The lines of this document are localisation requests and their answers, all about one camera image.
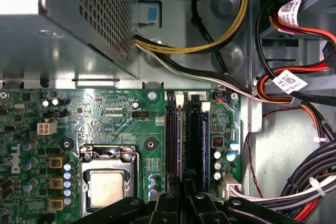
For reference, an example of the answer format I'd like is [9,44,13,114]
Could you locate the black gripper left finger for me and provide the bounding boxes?
[70,173,182,224]

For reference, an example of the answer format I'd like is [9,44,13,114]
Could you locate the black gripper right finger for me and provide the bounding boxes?
[183,178,300,224]

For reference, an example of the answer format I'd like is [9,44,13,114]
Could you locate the RAM stick black chips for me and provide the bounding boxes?
[201,110,211,184]

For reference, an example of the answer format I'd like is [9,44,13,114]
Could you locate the black RAM slot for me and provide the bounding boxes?
[164,90,176,183]
[186,91,202,183]

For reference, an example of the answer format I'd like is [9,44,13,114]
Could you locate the RAM slot white latches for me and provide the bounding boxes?
[199,102,213,186]
[174,90,185,183]

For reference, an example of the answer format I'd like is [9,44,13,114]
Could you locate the metal locking lever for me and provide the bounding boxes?
[93,145,140,209]

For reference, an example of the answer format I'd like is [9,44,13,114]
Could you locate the silver CPU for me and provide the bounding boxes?
[88,169,126,208]

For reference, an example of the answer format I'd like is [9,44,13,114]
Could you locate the metal socket cover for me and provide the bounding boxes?
[80,159,136,218]

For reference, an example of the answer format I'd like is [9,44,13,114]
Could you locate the black PC case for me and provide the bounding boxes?
[0,0,336,224]

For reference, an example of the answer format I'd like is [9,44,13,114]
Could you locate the green motherboard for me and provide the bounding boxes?
[0,89,242,224]

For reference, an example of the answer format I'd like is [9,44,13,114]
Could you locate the four-pin power socket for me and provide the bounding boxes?
[37,121,58,136]

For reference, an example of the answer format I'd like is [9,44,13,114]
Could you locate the grey power supply box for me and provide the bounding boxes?
[0,0,140,90]

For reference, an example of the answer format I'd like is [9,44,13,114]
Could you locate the blue release tab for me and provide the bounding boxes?
[148,7,159,22]

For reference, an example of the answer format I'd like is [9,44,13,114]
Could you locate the grey metal drive cage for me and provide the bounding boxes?
[249,0,336,51]

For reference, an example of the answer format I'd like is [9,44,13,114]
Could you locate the red black twisted wire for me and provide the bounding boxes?
[245,105,301,198]

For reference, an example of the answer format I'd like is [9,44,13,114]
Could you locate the black white cable bundle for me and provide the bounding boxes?
[220,140,336,224]

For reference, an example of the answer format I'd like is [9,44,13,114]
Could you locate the white black green cable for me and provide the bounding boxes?
[135,41,299,105]

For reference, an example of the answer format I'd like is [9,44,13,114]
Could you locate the yellow black power cable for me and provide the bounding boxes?
[135,0,249,55]

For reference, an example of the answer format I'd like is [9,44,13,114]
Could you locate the thin black clipped cable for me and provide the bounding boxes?
[190,0,229,74]

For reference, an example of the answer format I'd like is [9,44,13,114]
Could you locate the red orange black power cable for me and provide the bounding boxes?
[256,0,336,143]

